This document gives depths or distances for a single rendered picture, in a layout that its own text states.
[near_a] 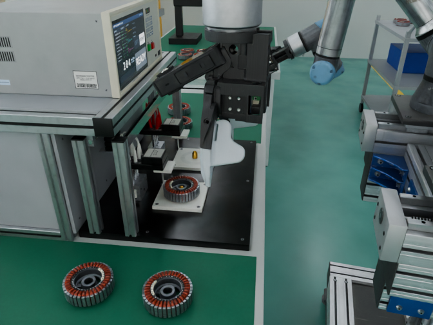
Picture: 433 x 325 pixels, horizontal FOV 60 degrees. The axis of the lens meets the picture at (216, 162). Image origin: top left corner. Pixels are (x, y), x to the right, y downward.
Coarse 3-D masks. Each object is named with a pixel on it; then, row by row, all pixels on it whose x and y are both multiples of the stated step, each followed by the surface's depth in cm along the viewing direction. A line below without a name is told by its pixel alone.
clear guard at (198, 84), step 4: (204, 76) 132; (196, 80) 128; (200, 80) 128; (204, 80) 128; (188, 84) 123; (192, 84) 123; (196, 84) 123; (200, 84) 123; (204, 84) 123; (184, 88) 121; (188, 88) 121; (192, 88) 120; (196, 88) 120; (200, 88) 120
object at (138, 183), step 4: (140, 176) 119; (144, 176) 119; (136, 180) 117; (140, 180) 117; (144, 180) 119; (136, 184) 115; (140, 184) 115; (144, 184) 119; (136, 188) 115; (140, 188) 115; (144, 188) 119; (140, 192) 116; (144, 192) 120; (140, 196) 116; (136, 200) 117; (140, 200) 116
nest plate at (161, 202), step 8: (200, 184) 123; (160, 192) 119; (200, 192) 119; (160, 200) 115; (168, 200) 115; (200, 200) 115; (152, 208) 113; (160, 208) 112; (168, 208) 112; (176, 208) 112; (184, 208) 111; (192, 208) 111; (200, 208) 111
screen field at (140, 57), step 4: (144, 48) 114; (140, 52) 111; (144, 52) 114; (136, 56) 107; (140, 56) 111; (144, 56) 114; (136, 60) 107; (140, 60) 111; (144, 60) 115; (136, 64) 107; (140, 64) 111
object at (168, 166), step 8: (144, 152) 112; (152, 152) 112; (160, 152) 112; (144, 160) 110; (152, 160) 110; (160, 160) 109; (136, 168) 111; (144, 168) 111; (152, 168) 111; (160, 168) 110; (168, 168) 112; (136, 176) 117
